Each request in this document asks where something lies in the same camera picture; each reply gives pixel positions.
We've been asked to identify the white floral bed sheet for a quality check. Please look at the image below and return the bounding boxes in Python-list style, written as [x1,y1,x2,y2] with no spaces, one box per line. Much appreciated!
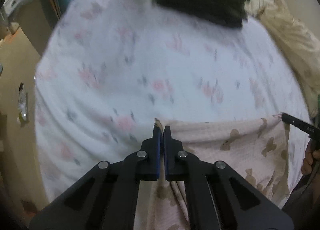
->
[35,0,309,201]

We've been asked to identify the right hand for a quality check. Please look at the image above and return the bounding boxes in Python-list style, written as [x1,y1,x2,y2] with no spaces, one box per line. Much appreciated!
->
[301,139,319,175]

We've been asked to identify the pink bear print pants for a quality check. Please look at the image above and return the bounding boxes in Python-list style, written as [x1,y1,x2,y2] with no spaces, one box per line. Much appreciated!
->
[146,114,291,229]

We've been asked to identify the cream yellow quilt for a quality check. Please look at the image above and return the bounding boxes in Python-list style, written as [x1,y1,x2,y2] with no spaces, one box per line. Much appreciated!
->
[245,0,319,118]

